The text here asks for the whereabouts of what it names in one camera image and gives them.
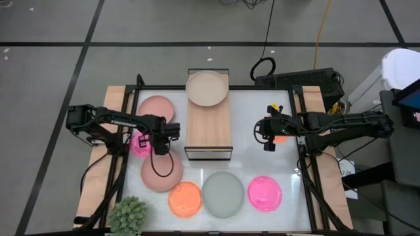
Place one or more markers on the green artificial plant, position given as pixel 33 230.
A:
pixel 128 216

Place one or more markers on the orange translucent plate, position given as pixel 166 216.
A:
pixel 281 140
pixel 184 200

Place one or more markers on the wooden shelf with black frame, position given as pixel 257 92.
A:
pixel 208 131

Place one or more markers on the small pink matte plate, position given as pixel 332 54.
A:
pixel 155 106

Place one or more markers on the black computer case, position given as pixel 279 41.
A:
pixel 302 80

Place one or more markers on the yellow tape tag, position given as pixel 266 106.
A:
pixel 275 107

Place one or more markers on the large pink matte plate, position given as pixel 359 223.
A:
pixel 164 185

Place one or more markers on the grey cabinet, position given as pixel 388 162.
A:
pixel 400 154

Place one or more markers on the grey-green matte plate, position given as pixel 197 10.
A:
pixel 223 195

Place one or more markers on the white paper sheet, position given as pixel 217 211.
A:
pixel 346 170

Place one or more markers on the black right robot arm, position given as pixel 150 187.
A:
pixel 344 121

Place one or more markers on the black tablet screen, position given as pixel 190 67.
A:
pixel 410 100

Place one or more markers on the white bin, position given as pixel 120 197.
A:
pixel 402 67

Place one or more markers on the magenta translucent plate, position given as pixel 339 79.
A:
pixel 264 194

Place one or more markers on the small magenta bowl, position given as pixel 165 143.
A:
pixel 134 145

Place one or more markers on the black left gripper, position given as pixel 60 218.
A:
pixel 164 134

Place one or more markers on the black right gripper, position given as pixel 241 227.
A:
pixel 279 126

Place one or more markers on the beige matte plate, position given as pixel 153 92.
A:
pixel 206 88

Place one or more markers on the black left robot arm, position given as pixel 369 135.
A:
pixel 108 119

